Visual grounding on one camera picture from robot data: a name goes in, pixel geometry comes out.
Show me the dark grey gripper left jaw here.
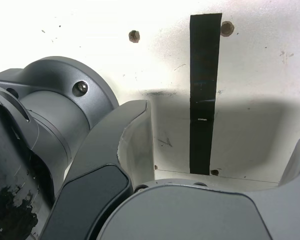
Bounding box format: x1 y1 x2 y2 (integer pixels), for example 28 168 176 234
38 99 156 240

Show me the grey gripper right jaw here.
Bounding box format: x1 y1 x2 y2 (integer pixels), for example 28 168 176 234
96 131 300 240

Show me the black tape strip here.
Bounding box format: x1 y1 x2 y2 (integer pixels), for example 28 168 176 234
189 12 223 175

